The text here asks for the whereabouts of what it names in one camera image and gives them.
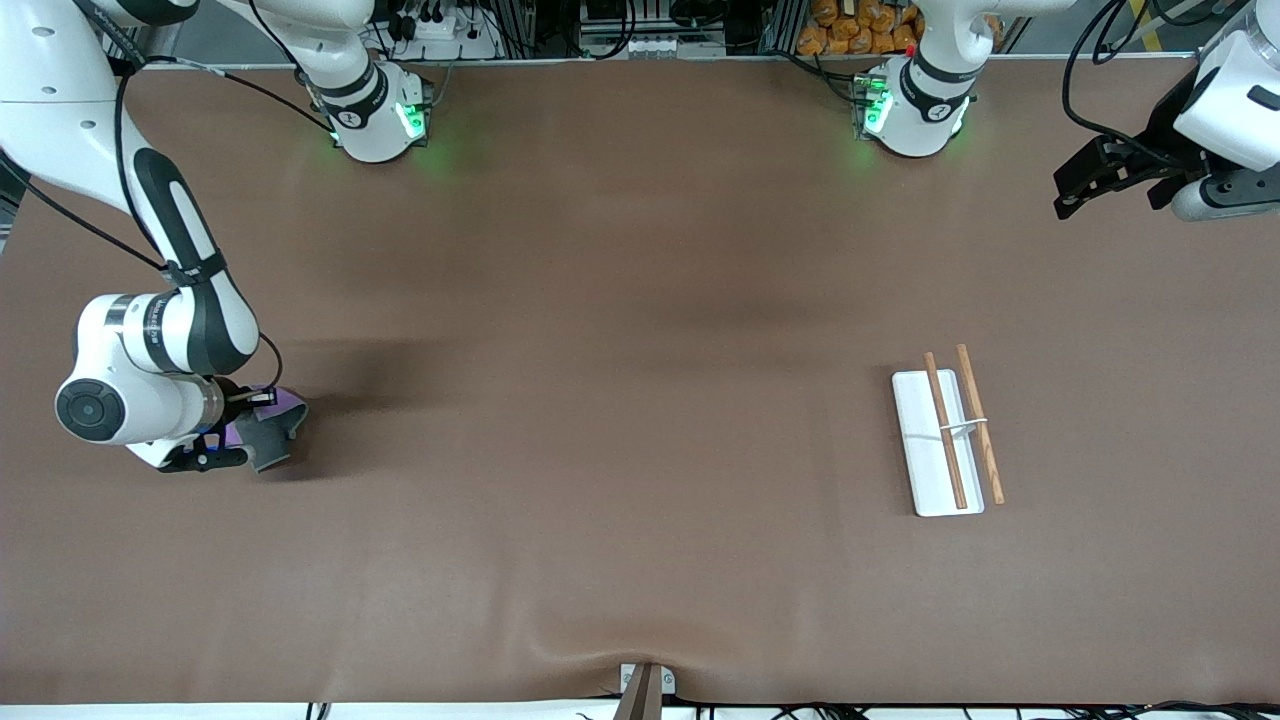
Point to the purple and grey towel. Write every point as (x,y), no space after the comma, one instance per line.
(275,435)

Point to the metal table edge bracket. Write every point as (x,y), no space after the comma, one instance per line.
(630,680)

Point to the orange packets pile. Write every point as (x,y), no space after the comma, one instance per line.
(850,30)

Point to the brown table mat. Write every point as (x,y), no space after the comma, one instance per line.
(640,450)

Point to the small white terminal block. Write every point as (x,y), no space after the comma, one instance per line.
(652,46)

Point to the white power strip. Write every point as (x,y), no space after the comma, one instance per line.
(440,30)

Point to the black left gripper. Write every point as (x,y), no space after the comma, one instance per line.
(1163,137)

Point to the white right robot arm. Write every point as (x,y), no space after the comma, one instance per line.
(40,110)

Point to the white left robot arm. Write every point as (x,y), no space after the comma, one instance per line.
(920,120)

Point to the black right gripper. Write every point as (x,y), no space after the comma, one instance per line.
(229,394)

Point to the brown post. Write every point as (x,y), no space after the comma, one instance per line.
(640,700)

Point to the white rack with wooden rods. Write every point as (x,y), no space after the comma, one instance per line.
(925,450)

